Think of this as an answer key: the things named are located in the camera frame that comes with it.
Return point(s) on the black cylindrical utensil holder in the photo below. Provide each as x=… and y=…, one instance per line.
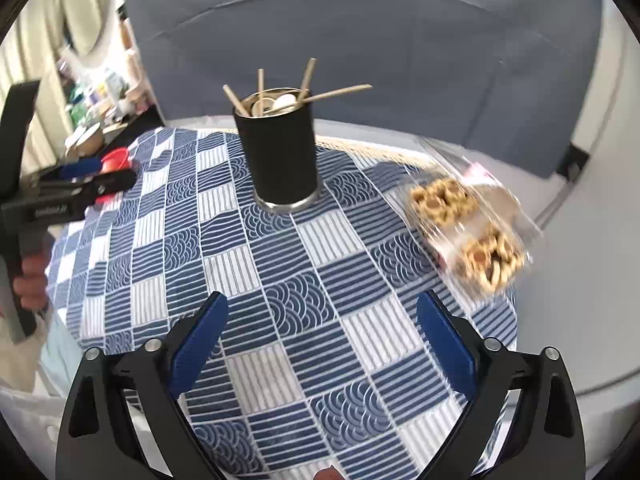
x=280, y=160

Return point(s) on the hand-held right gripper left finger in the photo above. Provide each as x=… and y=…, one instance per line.
x=197, y=345

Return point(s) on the red plastic basket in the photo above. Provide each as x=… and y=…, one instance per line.
x=117, y=157

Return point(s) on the dark side counter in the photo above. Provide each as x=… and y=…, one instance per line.
x=135, y=120

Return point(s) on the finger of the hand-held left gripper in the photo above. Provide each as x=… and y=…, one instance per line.
x=107, y=183
x=80, y=167

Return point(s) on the pile of wooden chopsticks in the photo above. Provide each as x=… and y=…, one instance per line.
x=340, y=92

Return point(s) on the black backdrop clip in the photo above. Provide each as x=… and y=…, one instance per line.
x=574, y=160

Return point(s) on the cream lace table mat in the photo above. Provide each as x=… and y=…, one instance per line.
x=370, y=147

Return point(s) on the person's left hand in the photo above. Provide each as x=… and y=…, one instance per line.
x=30, y=285

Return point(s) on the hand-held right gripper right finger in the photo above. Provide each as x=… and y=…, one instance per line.
x=447, y=345

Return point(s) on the grey-blue backdrop cloth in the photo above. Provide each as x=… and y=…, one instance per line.
x=400, y=60

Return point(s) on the cream curtain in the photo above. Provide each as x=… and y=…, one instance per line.
x=30, y=35

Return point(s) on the white spoon with cartoon print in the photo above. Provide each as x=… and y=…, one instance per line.
x=261, y=106

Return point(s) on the plain white ceramic spoon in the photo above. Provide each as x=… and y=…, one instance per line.
x=283, y=103

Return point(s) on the person's right hand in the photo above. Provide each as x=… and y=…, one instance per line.
x=327, y=474

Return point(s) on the blue patterned tablecloth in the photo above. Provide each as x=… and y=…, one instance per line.
x=300, y=285

